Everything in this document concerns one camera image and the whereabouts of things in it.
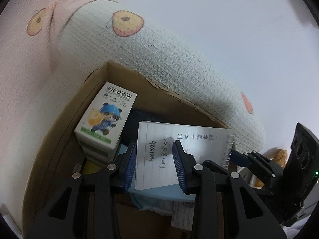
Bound white spiral notebook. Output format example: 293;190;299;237
135;121;234;190

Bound cardboard box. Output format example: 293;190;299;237
22;62;228;236

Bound light blue book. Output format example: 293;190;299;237
129;136;195;207

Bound green white panda box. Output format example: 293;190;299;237
75;82;137;166

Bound pink Hello Kitty mat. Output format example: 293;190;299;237
1;0;266;233

